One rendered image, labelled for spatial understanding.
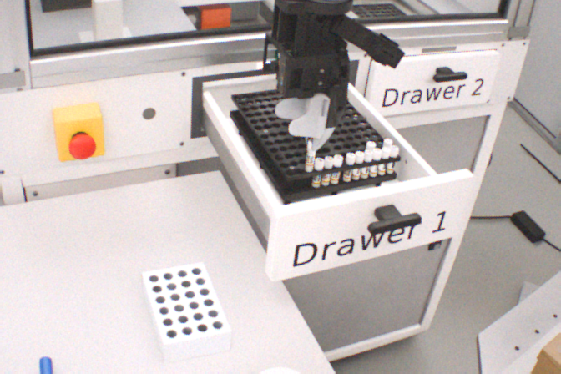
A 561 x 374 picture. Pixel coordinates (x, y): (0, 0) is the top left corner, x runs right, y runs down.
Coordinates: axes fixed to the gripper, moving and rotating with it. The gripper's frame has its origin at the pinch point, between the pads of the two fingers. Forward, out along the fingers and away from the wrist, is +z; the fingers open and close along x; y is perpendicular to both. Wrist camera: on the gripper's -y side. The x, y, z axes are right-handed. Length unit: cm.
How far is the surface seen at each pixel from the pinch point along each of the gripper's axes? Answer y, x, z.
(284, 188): 3.7, -0.5, 7.9
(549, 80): -181, -112, 70
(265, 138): 2.8, -9.7, 5.9
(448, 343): -66, -21, 95
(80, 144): 28.7, -15.7, 6.4
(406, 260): -44, -24, 57
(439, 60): -35.2, -21.2, 2.6
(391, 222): -3.8, 14.1, 3.8
